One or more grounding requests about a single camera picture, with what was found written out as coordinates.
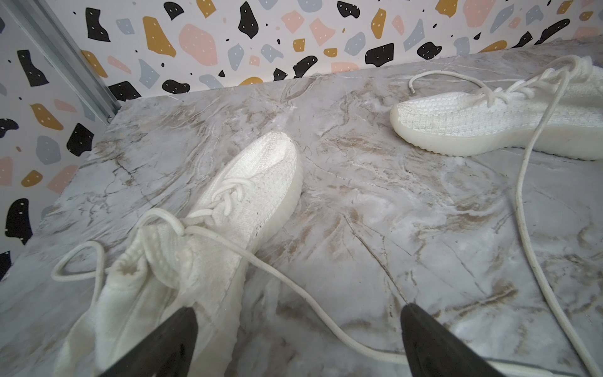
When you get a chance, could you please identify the sneaker white shoelace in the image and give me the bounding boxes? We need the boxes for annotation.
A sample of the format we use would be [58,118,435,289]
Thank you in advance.
[50,177,580,377]
[407,54,603,377]

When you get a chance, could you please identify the left aluminium corner post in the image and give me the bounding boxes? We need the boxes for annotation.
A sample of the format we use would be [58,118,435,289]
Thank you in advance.
[1,0,121,126]

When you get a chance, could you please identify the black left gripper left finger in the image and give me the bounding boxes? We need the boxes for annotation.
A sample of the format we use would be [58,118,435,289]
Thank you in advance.
[102,307,199,377]

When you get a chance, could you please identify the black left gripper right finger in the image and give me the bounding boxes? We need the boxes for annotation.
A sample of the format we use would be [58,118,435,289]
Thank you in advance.
[400,303,503,377]

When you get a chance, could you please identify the white knit sneaker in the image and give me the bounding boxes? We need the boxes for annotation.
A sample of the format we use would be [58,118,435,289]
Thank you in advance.
[51,131,302,376]
[390,55,602,160]

